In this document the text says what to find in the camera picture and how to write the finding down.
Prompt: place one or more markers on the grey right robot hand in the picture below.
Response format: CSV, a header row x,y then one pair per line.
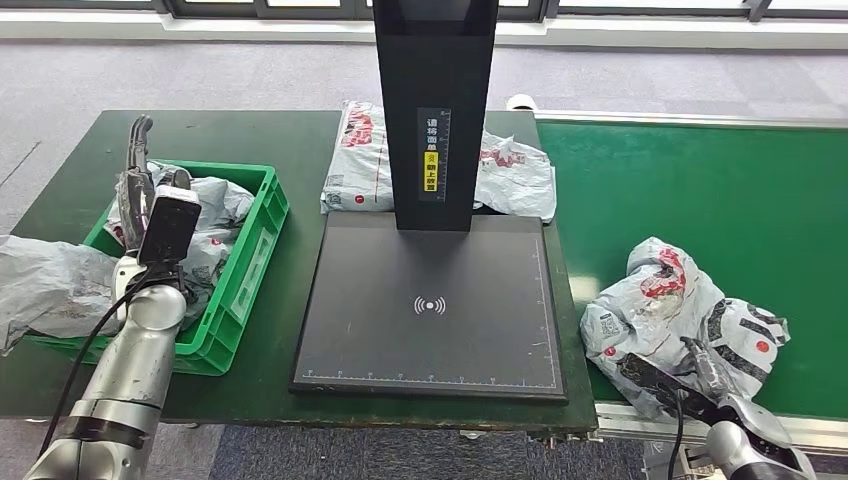
x,y
712,374

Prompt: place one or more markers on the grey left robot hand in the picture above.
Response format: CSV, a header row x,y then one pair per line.
x,y
138,199

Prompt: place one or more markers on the grey parcel bag black stripes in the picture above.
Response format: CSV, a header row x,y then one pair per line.
x,y
662,311

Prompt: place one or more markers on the grey parcel bag red print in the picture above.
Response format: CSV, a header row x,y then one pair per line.
x,y
218,212

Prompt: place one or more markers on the large grey parcel bag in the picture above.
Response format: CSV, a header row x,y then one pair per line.
x,y
53,291

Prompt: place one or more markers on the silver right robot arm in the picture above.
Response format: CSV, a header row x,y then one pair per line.
x,y
748,444

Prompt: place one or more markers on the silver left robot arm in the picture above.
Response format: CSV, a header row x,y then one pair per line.
x,y
142,358

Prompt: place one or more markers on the flat white red-print parcel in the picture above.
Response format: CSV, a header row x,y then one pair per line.
x,y
358,162

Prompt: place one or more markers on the black inbound scanner machine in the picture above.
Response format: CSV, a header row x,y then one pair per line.
x,y
464,344

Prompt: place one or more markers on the crumpled white red-print parcel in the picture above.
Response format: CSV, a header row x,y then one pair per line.
x,y
517,179

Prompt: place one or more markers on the green plastic crate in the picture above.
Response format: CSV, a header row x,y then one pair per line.
x,y
252,285

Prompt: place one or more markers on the dark green table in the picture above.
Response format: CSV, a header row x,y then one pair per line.
x,y
265,132

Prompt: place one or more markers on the white window sill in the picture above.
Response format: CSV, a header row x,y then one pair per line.
x,y
199,30

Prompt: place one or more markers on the black yellow instruction label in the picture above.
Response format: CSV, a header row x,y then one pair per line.
x,y
432,172

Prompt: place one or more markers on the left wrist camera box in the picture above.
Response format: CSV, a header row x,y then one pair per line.
x,y
169,228

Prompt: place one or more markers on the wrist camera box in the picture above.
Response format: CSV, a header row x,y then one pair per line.
x,y
662,387
169,228

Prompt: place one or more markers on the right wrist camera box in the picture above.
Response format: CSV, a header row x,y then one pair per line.
x,y
662,387

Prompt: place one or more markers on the dark window frame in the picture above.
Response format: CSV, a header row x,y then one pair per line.
x,y
162,5

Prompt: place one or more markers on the aluminium conveyor frame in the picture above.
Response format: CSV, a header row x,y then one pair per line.
x,y
696,119

